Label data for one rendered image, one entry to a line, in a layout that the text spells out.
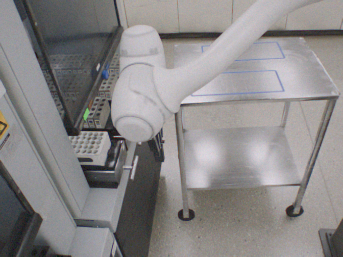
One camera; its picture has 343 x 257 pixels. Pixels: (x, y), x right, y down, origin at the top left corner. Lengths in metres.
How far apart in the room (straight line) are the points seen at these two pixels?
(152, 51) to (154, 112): 0.18
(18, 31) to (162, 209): 1.36
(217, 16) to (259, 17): 2.54
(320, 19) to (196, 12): 1.17
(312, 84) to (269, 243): 0.85
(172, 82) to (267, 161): 1.16
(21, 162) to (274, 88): 0.90
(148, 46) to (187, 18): 2.52
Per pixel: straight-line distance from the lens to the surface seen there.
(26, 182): 0.72
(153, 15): 3.25
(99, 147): 0.99
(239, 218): 1.81
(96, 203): 1.02
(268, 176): 1.64
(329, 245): 1.80
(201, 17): 3.22
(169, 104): 0.61
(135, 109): 0.58
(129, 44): 0.72
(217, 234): 1.76
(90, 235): 0.97
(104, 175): 1.01
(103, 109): 1.11
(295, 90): 1.26
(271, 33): 3.41
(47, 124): 0.79
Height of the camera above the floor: 1.54
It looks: 42 degrees down
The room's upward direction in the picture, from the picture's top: 6 degrees counter-clockwise
